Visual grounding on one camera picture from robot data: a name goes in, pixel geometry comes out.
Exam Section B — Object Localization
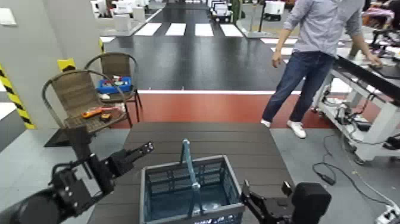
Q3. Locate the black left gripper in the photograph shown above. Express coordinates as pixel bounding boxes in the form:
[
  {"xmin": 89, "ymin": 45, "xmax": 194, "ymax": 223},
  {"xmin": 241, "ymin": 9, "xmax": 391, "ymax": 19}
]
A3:
[{"xmin": 51, "ymin": 142, "xmax": 155, "ymax": 217}]

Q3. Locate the man in shirt and jeans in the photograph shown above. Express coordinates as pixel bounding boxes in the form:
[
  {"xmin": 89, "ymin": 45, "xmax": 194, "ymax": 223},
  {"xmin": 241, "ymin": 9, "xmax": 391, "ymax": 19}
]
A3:
[{"xmin": 260, "ymin": 0, "xmax": 383, "ymax": 139}]

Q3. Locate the white power strip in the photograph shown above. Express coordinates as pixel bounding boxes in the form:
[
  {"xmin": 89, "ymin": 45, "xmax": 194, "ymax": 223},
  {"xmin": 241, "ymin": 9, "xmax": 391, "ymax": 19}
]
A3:
[{"xmin": 374, "ymin": 204, "xmax": 400, "ymax": 224}]

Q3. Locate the white cabinet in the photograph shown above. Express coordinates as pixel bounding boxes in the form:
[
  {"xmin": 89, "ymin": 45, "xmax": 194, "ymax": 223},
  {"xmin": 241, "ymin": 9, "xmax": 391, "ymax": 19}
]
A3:
[{"xmin": 113, "ymin": 14, "xmax": 132, "ymax": 32}]

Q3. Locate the brown wicker chair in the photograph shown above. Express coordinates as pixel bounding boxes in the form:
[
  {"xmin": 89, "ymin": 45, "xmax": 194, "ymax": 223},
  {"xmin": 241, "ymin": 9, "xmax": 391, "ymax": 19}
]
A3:
[
  {"xmin": 84, "ymin": 52, "xmax": 143, "ymax": 128},
  {"xmin": 41, "ymin": 69, "xmax": 127, "ymax": 161}
]

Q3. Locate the white workbench with black top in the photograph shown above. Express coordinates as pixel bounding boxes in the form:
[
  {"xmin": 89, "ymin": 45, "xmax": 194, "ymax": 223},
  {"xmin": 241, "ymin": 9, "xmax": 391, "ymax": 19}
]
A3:
[{"xmin": 311, "ymin": 54, "xmax": 400, "ymax": 163}]

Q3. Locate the yellow black striped corner guard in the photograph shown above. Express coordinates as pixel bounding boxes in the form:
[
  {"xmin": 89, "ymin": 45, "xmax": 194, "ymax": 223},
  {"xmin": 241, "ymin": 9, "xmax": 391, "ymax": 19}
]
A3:
[{"xmin": 0, "ymin": 64, "xmax": 36, "ymax": 130}]

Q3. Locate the black cable with adapter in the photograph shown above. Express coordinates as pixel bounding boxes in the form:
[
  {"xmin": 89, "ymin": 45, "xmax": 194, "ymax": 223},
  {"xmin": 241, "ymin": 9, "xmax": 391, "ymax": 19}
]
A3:
[{"xmin": 312, "ymin": 132, "xmax": 390, "ymax": 208}]

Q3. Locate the black floor mat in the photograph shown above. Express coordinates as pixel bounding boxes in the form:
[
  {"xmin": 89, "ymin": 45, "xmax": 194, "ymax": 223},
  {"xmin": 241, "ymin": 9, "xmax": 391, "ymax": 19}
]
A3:
[{"xmin": 43, "ymin": 127, "xmax": 75, "ymax": 148}]

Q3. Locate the teal plastic folding crate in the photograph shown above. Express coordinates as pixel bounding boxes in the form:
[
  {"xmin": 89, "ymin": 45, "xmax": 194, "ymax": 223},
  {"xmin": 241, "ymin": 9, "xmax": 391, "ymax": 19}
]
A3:
[{"xmin": 139, "ymin": 138, "xmax": 246, "ymax": 224}]

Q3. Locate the white mobile cart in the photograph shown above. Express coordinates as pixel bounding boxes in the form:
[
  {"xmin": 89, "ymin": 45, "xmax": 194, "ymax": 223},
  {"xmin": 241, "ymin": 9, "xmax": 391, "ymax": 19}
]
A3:
[{"xmin": 210, "ymin": 1, "xmax": 234, "ymax": 23}]

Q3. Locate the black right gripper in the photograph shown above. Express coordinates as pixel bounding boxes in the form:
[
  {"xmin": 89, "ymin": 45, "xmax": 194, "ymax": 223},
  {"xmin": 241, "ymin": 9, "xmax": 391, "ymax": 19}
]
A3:
[{"xmin": 240, "ymin": 179, "xmax": 297, "ymax": 224}]

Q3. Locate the white wall panel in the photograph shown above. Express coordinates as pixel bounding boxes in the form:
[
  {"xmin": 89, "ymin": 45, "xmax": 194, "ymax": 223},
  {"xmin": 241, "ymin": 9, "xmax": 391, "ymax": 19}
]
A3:
[{"xmin": 0, "ymin": 7, "xmax": 17, "ymax": 26}]

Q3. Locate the orange hand tool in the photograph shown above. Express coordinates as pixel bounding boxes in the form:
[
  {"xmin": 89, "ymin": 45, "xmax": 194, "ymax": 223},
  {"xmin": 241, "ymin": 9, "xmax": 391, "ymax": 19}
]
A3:
[{"xmin": 81, "ymin": 107, "xmax": 119, "ymax": 119}]

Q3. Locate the blue plastic tool box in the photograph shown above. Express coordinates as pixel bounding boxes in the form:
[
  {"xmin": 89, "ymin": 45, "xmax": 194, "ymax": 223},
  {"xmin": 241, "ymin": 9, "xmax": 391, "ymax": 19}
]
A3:
[{"xmin": 96, "ymin": 76, "xmax": 133, "ymax": 95}]

